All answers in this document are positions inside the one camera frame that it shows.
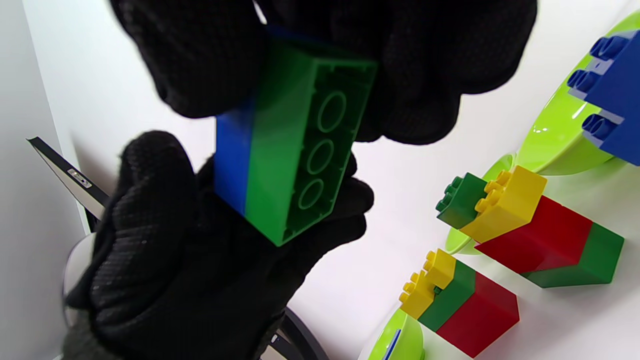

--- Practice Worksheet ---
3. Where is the person's left hand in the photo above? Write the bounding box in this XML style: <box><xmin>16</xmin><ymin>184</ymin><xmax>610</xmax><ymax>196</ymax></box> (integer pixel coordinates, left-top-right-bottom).
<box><xmin>109</xmin><ymin>0</ymin><xmax>539</xmax><ymax>147</ymax></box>

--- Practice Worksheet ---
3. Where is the small green toy brick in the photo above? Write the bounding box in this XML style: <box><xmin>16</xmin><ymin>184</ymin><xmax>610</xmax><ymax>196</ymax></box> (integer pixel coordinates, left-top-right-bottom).
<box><xmin>435</xmin><ymin>172</ymin><xmax>488</xmax><ymax>230</ymax></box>

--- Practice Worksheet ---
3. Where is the small yellow toy brick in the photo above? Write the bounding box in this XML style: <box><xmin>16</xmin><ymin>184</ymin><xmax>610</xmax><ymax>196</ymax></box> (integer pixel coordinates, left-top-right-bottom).
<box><xmin>423</xmin><ymin>248</ymin><xmax>457</xmax><ymax>291</ymax></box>
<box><xmin>398</xmin><ymin>272</ymin><xmax>437</xmax><ymax>321</ymax></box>

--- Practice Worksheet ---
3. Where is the small blue toy brick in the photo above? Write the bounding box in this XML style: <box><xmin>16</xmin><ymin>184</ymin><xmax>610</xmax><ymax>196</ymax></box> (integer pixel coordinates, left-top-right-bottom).
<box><xmin>382</xmin><ymin>327</ymin><xmax>402</xmax><ymax>360</ymax></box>
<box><xmin>566</xmin><ymin>30</ymin><xmax>640</xmax><ymax>101</ymax></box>

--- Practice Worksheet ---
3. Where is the grey flat panel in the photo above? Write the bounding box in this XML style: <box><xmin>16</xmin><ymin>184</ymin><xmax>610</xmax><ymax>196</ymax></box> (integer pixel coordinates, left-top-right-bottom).
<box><xmin>26</xmin><ymin>135</ymin><xmax>110</xmax><ymax>233</ymax></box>

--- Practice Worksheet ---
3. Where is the lime green plastic bowl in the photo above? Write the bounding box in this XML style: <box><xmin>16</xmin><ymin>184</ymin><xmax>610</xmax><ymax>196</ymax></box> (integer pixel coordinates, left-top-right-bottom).
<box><xmin>515</xmin><ymin>9</ymin><xmax>640</xmax><ymax>177</ymax></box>
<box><xmin>444</xmin><ymin>152</ymin><xmax>517</xmax><ymax>257</ymax></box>
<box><xmin>367</xmin><ymin>307</ymin><xmax>426</xmax><ymax>360</ymax></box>

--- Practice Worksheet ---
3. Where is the person's right hand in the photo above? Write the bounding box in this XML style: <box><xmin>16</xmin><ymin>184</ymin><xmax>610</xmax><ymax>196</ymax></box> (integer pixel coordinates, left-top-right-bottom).
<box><xmin>61</xmin><ymin>130</ymin><xmax>376</xmax><ymax>360</ymax></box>

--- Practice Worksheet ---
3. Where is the long yellow toy brick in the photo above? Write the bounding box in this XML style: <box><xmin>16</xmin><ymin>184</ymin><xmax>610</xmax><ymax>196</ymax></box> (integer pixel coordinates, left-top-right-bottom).
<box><xmin>459</xmin><ymin>165</ymin><xmax>548</xmax><ymax>244</ymax></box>

